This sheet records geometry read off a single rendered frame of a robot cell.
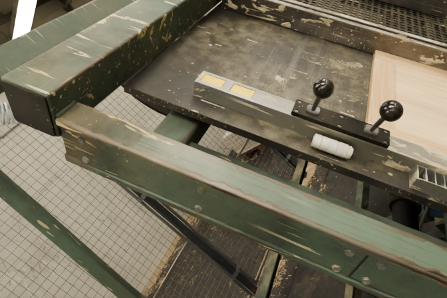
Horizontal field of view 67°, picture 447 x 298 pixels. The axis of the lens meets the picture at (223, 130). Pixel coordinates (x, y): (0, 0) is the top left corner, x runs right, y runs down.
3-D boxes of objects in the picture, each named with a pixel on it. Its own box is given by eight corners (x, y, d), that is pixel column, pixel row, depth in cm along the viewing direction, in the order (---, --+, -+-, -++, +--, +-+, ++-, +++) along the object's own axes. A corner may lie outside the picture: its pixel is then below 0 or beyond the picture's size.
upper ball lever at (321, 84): (317, 124, 70) (332, 96, 57) (300, 118, 71) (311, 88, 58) (322, 108, 71) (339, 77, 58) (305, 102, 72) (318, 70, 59)
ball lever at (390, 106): (375, 144, 68) (404, 120, 55) (356, 138, 68) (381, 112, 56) (380, 128, 69) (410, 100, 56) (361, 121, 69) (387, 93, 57)
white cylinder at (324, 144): (308, 149, 68) (347, 163, 67) (313, 138, 66) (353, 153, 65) (311, 140, 71) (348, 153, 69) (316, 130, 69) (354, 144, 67)
